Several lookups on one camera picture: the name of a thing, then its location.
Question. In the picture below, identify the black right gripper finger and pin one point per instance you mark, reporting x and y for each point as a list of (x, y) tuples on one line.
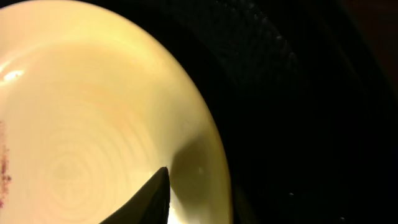
[(149, 205)]

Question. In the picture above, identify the yellow plate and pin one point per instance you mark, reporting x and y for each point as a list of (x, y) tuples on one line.
[(91, 107)]

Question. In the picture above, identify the black round tray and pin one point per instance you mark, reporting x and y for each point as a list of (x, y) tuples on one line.
[(306, 115)]

